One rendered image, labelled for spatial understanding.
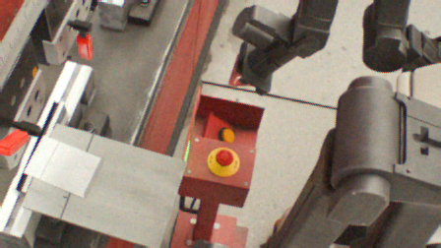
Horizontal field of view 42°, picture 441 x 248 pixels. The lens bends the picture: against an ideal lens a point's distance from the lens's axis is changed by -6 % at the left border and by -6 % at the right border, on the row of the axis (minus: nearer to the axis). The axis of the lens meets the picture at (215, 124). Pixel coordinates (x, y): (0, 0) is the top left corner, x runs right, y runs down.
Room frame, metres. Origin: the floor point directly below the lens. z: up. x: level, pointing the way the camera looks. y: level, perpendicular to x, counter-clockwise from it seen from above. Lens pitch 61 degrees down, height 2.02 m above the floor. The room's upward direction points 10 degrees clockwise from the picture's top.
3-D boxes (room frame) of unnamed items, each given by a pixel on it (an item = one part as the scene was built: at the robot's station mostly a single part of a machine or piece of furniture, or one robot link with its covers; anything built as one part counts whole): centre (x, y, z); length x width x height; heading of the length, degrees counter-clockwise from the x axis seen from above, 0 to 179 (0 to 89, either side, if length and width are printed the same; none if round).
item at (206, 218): (0.65, -0.03, 0.39); 0.05 x 0.05 x 0.54; 88
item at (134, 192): (0.41, 0.18, 1.00); 0.26 x 0.18 x 0.01; 84
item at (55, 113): (0.46, 0.32, 0.99); 0.20 x 0.03 x 0.03; 174
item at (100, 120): (0.46, 0.26, 0.89); 0.30 x 0.05 x 0.03; 174
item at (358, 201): (0.25, -0.13, 1.40); 0.11 x 0.06 x 0.43; 179
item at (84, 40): (0.58, 0.25, 1.20); 0.04 x 0.02 x 0.10; 84
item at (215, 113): (0.65, -0.03, 0.75); 0.20 x 0.16 x 0.18; 178
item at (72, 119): (0.48, 0.32, 0.92); 0.39 x 0.06 x 0.10; 174
